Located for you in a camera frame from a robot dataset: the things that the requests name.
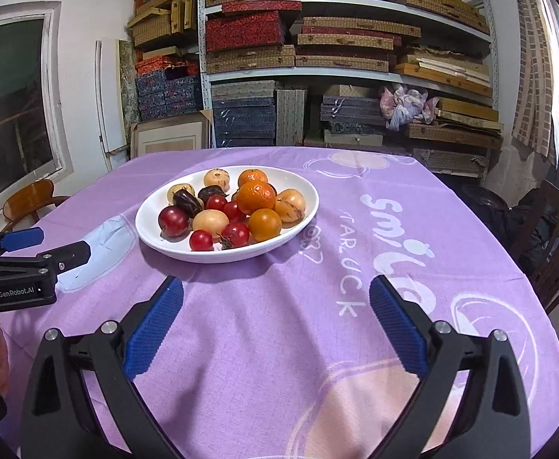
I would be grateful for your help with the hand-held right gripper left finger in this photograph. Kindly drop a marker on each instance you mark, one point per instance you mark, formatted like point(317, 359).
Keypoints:
point(152, 330)

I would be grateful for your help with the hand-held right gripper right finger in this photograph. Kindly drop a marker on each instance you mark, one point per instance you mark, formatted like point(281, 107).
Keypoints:
point(401, 330)

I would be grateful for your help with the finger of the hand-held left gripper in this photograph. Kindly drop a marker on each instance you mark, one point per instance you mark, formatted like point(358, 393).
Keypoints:
point(69, 256)
point(21, 239)

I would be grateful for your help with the dark red plum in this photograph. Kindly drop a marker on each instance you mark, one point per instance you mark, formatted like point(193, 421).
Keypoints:
point(173, 221)

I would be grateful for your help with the round yellow passion fruit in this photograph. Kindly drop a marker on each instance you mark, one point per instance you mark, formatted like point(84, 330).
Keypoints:
point(210, 221)

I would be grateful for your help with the red tomato with dry stem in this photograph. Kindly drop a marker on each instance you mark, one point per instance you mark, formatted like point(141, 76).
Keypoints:
point(235, 235)

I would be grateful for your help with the dark water chestnut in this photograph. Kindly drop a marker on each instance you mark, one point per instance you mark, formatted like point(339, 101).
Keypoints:
point(187, 203)
point(211, 192)

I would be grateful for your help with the small spotted yellow melon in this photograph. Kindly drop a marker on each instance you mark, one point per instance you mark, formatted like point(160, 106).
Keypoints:
point(216, 178)

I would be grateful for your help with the white oval dish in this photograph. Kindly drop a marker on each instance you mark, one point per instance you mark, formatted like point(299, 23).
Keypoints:
point(305, 193)

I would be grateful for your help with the striped yellow pepino melon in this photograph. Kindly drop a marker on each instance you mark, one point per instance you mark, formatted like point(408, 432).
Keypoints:
point(290, 204)

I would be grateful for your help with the large mandarin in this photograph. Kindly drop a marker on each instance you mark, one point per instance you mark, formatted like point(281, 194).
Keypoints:
point(256, 197)

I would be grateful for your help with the light wooden chair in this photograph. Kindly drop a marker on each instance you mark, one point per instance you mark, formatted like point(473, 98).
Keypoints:
point(26, 201)

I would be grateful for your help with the purple printed tablecloth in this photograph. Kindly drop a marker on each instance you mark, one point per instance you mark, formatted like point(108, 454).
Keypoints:
point(279, 344)

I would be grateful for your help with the white framed window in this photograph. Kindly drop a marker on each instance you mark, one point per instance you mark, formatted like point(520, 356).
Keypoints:
point(16, 105)

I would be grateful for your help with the dark bag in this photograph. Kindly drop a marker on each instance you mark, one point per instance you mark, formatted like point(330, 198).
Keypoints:
point(499, 215)

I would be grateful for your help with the white board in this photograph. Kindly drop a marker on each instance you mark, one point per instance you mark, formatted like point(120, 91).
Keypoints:
point(109, 110)

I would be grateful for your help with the framed picture in cardboard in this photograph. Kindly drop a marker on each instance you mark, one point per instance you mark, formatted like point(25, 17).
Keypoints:
point(169, 136)

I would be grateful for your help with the green marbled slab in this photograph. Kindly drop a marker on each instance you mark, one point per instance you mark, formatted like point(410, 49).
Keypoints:
point(128, 86)

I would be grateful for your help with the stack of blue floral boxes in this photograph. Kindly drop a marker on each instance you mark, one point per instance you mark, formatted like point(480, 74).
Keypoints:
point(169, 93)

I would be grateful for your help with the stack of flat wooden cases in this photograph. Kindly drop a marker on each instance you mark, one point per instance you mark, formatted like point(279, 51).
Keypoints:
point(451, 134)

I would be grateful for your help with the stack of dark patterned boxes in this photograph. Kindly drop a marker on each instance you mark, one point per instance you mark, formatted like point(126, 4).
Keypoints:
point(351, 114)

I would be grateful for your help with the stack of dark grey boxes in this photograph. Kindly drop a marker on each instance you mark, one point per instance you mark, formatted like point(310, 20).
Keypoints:
point(243, 117)

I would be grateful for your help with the pink cloth bundle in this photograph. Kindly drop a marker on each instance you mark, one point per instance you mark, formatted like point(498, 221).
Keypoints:
point(406, 105)

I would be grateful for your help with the upright woven panels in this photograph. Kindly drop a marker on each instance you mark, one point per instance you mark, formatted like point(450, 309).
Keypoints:
point(291, 117)

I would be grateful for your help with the white metal shelf rack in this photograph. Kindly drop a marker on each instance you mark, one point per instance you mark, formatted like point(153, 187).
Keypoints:
point(202, 33)

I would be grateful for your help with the stack of yellow wooden boxes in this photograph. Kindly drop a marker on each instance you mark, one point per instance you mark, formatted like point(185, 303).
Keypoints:
point(444, 71)

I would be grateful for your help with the stack of red floral boxes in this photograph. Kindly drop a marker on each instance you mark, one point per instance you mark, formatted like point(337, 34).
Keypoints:
point(246, 28)

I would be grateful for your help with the brick pattern curtain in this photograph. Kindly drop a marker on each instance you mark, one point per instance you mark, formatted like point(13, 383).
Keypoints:
point(533, 57)

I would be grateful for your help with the stack of long wooden boxes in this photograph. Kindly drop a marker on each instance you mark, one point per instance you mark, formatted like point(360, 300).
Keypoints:
point(437, 2)

